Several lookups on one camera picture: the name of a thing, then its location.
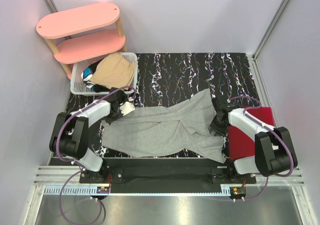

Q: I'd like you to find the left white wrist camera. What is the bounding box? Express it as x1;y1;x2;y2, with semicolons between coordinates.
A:
119;97;136;116

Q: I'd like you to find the beige t shirt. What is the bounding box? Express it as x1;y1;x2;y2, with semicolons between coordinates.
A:
89;52;137;89

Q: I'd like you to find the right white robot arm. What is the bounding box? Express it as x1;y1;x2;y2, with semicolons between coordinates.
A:
210;98;298;184

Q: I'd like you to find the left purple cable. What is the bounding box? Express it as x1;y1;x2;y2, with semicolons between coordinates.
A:
55;85;137;223

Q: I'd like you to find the grey t shirt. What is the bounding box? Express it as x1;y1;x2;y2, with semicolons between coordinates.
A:
102;89;226;163

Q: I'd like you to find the purple cable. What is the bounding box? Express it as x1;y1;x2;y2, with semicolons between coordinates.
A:
226;96;300;202
55;85;137;223

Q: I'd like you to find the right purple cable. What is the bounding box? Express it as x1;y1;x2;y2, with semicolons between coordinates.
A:
226;96;300;202

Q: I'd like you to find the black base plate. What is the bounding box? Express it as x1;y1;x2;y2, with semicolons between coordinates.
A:
79;157;257;195

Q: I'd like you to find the red folded t shirt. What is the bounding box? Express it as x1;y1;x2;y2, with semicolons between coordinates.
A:
227;107;275;160

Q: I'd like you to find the black blue white garment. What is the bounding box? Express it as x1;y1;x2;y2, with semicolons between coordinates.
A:
81;60;110;93

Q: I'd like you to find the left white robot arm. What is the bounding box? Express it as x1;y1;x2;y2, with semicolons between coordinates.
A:
49;88;132;183

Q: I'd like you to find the pink three-tier shelf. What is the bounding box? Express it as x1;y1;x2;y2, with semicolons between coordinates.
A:
36;2;128;78

